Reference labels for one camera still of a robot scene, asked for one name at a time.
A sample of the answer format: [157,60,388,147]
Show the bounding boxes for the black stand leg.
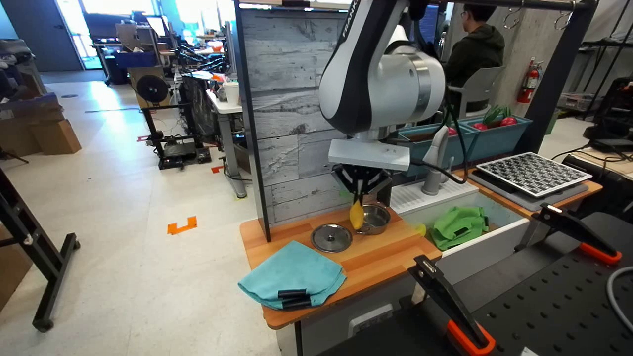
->
[0,170,81,333]

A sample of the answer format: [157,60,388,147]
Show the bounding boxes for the orange floor marker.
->
[167,216,198,236]

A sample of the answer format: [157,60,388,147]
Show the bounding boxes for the grey chair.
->
[449,68,501,117]

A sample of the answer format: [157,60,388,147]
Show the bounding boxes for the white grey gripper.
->
[329,137,412,206]

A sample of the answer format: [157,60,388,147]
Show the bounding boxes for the marble pattern back panel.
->
[238,4,352,238]

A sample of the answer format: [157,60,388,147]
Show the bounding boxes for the small silver pot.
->
[360,204,392,236]

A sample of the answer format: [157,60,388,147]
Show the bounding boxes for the red fire extinguisher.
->
[517,60,540,103]

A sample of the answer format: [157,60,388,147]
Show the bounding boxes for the grey toy faucet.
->
[422,125,449,196]

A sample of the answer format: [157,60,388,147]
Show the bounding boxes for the black orange clamp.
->
[408,255,497,356]
[517,204,623,267]

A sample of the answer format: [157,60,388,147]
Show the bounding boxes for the left blue storage bin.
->
[398,123,477,178]

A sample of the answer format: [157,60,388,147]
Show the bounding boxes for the white toy sink basin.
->
[390,182,527,283]

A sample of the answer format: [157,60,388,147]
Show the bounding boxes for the black equipment cart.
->
[127,66,214,172]

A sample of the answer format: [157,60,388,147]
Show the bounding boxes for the right blue storage bin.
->
[455,117,531,162]

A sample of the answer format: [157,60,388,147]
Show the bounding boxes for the near black orange clamp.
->
[408,255,497,356]

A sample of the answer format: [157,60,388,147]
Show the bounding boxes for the cardboard boxes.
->
[0,93,81,157]

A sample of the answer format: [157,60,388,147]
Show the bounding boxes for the yellow carrot plush toy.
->
[349,200,364,232]

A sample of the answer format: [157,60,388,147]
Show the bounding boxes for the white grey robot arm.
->
[319,0,445,202]

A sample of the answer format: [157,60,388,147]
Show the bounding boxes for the far black orange clamp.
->
[517,204,623,267]

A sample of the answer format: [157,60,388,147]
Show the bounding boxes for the seated person in black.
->
[445,4,505,109]

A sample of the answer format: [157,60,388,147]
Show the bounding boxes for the blue storage bin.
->
[455,117,531,162]
[398,123,477,178]

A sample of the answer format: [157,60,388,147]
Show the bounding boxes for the silver pot lid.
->
[311,224,352,251]

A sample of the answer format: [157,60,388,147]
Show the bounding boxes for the teal folded cloth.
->
[238,242,347,311]

